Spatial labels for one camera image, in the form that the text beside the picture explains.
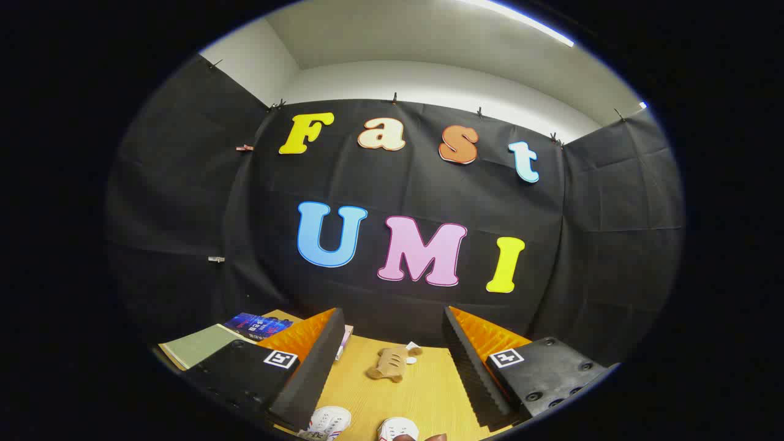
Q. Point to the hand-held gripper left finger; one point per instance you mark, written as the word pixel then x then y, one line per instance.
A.
pixel 312 367

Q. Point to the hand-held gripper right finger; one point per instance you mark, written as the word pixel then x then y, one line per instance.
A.
pixel 471 367

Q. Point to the white shoe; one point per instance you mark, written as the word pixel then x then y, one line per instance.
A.
pixel 398 427
pixel 331 421

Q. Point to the green fabric storage box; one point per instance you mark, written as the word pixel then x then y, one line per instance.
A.
pixel 199 346

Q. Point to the pink book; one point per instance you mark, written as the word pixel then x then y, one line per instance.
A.
pixel 344 342

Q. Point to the blue book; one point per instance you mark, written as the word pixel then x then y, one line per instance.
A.
pixel 254 324

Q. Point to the brown plush toy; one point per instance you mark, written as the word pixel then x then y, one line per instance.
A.
pixel 389 364

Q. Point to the black backdrop cloth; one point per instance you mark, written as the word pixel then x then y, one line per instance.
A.
pixel 398 190

